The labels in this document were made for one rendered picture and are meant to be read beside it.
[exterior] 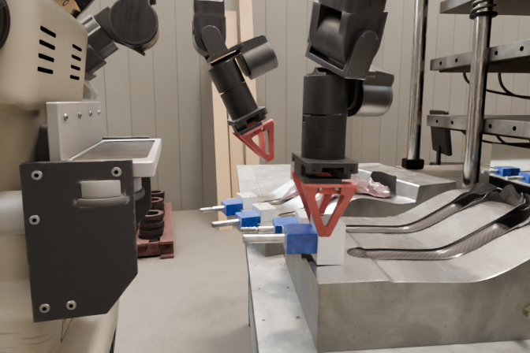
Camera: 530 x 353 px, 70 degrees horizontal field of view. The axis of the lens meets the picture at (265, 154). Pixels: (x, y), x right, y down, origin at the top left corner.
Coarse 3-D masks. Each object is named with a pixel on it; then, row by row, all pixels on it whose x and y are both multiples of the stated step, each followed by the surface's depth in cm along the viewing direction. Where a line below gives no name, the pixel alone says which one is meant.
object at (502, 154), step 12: (492, 144) 131; (504, 144) 125; (516, 144) 125; (528, 144) 125; (492, 156) 131; (504, 156) 125; (516, 156) 120; (528, 156) 115; (492, 168) 131; (516, 168) 120; (528, 168) 115; (492, 180) 131; (504, 180) 125; (516, 180) 120; (528, 192) 115
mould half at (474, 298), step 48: (384, 240) 59; (432, 240) 59; (528, 240) 50; (336, 288) 45; (384, 288) 45; (432, 288) 46; (480, 288) 47; (528, 288) 47; (336, 336) 46; (384, 336) 46; (432, 336) 47; (480, 336) 48; (528, 336) 48
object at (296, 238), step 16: (288, 224) 52; (304, 224) 53; (256, 240) 50; (272, 240) 50; (288, 240) 49; (304, 240) 49; (320, 240) 49; (336, 240) 49; (320, 256) 49; (336, 256) 49
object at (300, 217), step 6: (300, 210) 64; (300, 216) 61; (306, 216) 61; (276, 222) 62; (282, 222) 62; (288, 222) 62; (294, 222) 62; (300, 222) 61; (306, 222) 61; (246, 228) 62; (252, 228) 63; (258, 228) 62; (264, 228) 63; (270, 228) 63; (276, 228) 61
